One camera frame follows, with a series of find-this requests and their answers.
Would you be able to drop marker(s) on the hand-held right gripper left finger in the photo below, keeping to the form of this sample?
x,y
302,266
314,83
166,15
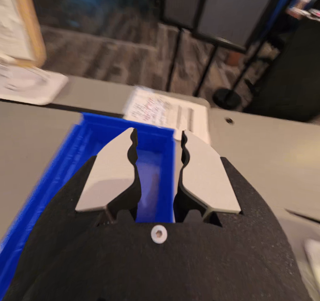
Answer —
x,y
110,171

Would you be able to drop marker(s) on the wooden framed board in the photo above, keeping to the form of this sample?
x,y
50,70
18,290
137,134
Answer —
x,y
27,18

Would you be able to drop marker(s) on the blue plastic bin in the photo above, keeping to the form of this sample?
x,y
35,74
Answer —
x,y
152,138

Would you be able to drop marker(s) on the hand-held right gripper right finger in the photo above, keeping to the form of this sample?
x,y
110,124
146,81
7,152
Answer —
x,y
207,178

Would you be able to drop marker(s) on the black stand with round base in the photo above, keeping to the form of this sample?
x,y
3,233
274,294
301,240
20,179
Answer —
x,y
227,98

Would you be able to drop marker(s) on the handwritten white paper sheet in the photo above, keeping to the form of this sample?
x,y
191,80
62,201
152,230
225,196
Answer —
x,y
155,108

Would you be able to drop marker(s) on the dark cabinet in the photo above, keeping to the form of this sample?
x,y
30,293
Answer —
x,y
292,76

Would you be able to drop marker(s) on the white sheet with round print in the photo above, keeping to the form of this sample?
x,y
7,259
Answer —
x,y
30,86

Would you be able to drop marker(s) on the white blurred paper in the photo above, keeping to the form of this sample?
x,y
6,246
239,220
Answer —
x,y
313,261

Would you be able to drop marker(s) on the grey room divider panel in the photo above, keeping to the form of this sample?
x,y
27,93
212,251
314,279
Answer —
x,y
235,11
185,1

